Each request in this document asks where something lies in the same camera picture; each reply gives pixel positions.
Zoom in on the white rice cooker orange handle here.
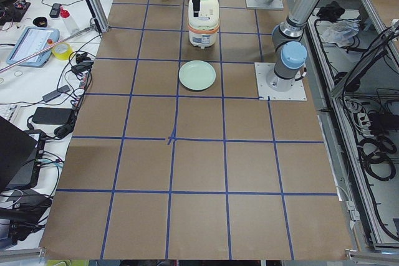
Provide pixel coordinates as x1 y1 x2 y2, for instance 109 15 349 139
188 0 220 49

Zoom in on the mint green plate left side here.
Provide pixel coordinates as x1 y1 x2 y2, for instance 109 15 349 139
178 60 216 91

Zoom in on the red capped clear bottle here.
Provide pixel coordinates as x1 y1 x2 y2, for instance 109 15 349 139
60 6 79 34

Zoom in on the yellow tape roll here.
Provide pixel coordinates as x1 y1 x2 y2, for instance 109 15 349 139
52 42 73 60

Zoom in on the blue teach pendant tablet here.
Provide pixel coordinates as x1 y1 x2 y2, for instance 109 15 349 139
6 26 60 67

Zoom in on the black power brick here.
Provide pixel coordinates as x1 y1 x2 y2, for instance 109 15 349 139
32 107 73 125

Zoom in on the black laptop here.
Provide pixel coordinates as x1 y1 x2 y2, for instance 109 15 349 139
1 118 45 191

